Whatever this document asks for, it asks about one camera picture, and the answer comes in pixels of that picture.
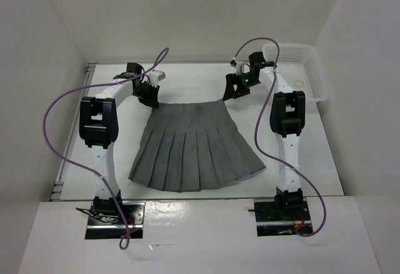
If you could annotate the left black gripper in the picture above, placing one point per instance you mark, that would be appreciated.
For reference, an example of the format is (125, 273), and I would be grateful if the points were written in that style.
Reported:
(152, 101)

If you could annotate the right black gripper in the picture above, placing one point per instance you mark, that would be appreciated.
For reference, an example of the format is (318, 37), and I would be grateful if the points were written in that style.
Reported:
(231, 80)

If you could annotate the grey pleated skirt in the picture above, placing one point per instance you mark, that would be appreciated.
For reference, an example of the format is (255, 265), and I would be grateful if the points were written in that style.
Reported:
(189, 147)

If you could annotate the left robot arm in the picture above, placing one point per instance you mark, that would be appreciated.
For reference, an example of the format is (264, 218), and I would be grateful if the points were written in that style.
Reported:
(99, 129)

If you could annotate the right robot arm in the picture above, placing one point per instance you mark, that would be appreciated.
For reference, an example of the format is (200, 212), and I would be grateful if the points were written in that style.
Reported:
(286, 119)

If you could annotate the orange rubber band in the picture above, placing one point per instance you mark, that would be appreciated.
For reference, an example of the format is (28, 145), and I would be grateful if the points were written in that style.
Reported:
(299, 83)

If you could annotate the white plastic basket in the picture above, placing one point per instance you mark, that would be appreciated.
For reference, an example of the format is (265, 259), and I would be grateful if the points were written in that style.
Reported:
(299, 62)

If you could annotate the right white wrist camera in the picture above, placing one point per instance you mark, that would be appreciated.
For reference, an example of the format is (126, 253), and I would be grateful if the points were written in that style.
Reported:
(240, 67)

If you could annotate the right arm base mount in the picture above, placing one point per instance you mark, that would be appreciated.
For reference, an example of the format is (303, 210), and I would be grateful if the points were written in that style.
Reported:
(271, 222)

